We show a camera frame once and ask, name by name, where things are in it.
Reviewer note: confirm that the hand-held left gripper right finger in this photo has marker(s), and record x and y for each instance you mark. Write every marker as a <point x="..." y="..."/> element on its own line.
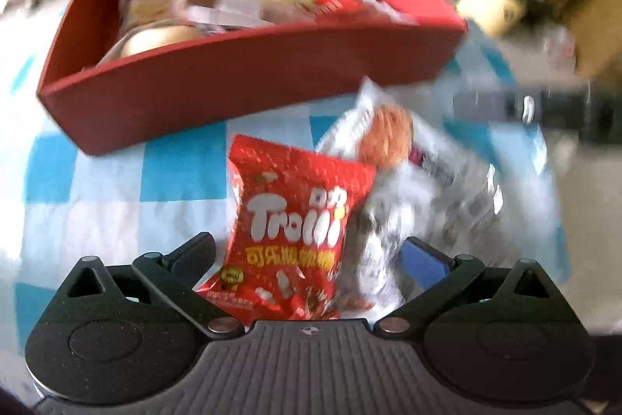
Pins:
<point x="423" y="263"/>

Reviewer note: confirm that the clear round cookie packet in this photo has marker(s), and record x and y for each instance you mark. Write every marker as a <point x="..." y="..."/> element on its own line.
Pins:
<point x="418" y="181"/>

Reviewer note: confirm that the clear waffle packet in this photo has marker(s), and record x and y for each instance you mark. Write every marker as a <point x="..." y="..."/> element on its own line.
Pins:
<point x="143" y="4"/>

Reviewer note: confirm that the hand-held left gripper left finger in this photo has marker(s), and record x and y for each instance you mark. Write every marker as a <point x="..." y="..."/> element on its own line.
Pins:
<point x="193" y="255"/>

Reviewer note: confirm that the red gummy candy packet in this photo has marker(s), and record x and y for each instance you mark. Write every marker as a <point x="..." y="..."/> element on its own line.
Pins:
<point x="291" y="225"/>

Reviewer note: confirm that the blue white checkered tablecloth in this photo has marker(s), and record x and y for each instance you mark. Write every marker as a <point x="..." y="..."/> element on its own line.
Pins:
<point x="97" y="181"/>

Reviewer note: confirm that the red cardboard box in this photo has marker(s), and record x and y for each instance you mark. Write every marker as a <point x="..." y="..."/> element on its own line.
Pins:
<point x="233" y="74"/>

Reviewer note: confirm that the clear round bun packet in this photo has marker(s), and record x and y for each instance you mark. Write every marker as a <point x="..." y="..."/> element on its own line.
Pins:
<point x="153" y="41"/>

